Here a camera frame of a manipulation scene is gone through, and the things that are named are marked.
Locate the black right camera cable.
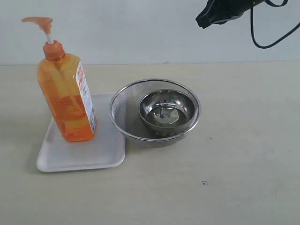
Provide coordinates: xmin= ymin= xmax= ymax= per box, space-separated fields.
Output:
xmin=249 ymin=0 xmax=300 ymax=49

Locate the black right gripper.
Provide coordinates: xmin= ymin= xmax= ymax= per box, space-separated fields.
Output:
xmin=195 ymin=0 xmax=255 ymax=29

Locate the white rectangular plastic tray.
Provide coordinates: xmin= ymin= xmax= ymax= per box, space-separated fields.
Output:
xmin=36 ymin=93 xmax=126 ymax=173

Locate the steel mesh strainer basket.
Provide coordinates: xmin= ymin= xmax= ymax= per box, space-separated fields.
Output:
xmin=109 ymin=79 xmax=202 ymax=148

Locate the orange pump soap bottle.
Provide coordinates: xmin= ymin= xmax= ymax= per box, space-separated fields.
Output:
xmin=22 ymin=16 xmax=97 ymax=142

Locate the small stainless steel bowl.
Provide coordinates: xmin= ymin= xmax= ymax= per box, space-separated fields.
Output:
xmin=139 ymin=89 xmax=200 ymax=137

